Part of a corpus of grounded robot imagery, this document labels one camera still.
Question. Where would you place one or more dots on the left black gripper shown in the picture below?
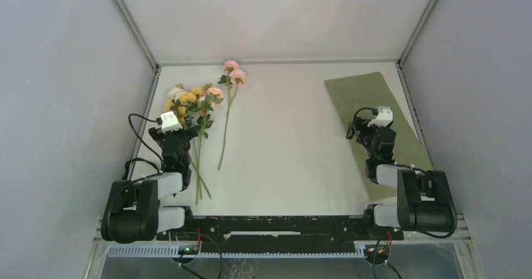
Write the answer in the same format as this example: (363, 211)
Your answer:
(188, 134)

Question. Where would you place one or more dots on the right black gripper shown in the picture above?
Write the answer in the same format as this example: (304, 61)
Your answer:
(359, 124)

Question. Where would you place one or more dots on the green orange wrapping paper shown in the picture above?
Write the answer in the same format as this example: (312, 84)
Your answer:
(348, 94)

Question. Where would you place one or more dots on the pink white flower stem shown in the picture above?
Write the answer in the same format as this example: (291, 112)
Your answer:
(202, 136)

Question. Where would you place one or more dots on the pink rose stem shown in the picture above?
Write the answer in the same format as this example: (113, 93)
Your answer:
(232, 78)

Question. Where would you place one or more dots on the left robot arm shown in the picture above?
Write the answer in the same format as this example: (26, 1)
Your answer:
(133, 212)

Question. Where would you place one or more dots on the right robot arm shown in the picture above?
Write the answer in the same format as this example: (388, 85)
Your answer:
(423, 203)

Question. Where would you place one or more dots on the black printed ribbon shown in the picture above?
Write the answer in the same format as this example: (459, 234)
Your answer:
(146, 167)

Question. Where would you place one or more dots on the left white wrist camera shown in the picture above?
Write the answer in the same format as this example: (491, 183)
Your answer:
(170, 122)

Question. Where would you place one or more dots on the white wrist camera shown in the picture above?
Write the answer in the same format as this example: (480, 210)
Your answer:
(383, 117)
(170, 122)

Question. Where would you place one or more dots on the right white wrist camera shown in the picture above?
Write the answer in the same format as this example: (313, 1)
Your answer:
(383, 117)

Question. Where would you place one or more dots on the black mounting rail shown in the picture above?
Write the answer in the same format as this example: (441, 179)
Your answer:
(302, 234)

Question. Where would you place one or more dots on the white cable duct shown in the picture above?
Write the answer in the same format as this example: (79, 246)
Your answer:
(167, 251)

